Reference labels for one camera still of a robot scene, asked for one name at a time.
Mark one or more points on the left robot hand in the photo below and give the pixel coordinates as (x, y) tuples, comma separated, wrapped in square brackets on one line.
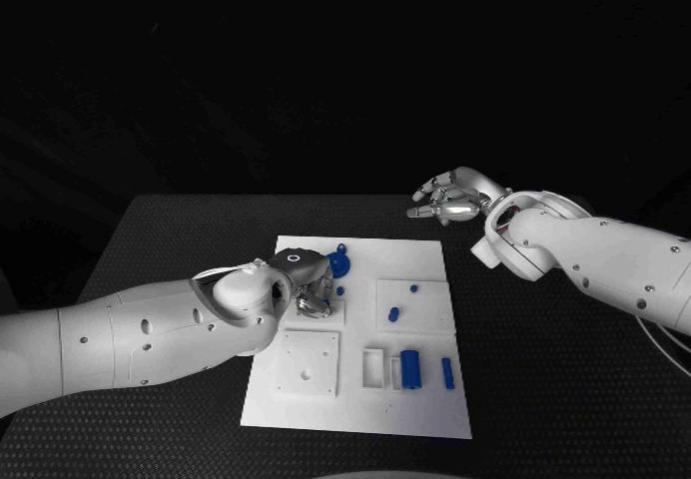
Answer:
[(302, 266)]

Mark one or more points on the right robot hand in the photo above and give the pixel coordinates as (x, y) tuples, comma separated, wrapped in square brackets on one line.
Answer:
[(458, 194)]

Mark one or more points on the blue gear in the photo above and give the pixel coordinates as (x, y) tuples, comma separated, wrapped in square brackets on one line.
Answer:
[(339, 262)]

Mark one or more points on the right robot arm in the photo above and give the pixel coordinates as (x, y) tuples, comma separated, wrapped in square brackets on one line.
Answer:
[(598, 258)]

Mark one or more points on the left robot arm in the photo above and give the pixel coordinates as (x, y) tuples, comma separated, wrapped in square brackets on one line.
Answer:
[(134, 329)]

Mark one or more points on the white task board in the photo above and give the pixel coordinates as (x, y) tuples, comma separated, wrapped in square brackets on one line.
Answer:
[(377, 336)]

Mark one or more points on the blue plug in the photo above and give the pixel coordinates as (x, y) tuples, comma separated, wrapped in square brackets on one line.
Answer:
[(393, 314)]

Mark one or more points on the thick blue cylinder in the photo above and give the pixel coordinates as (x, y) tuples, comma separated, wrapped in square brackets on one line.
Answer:
[(409, 369)]

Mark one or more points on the thin long blue cylinder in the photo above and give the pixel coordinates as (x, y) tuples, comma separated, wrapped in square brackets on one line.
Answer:
[(447, 373)]

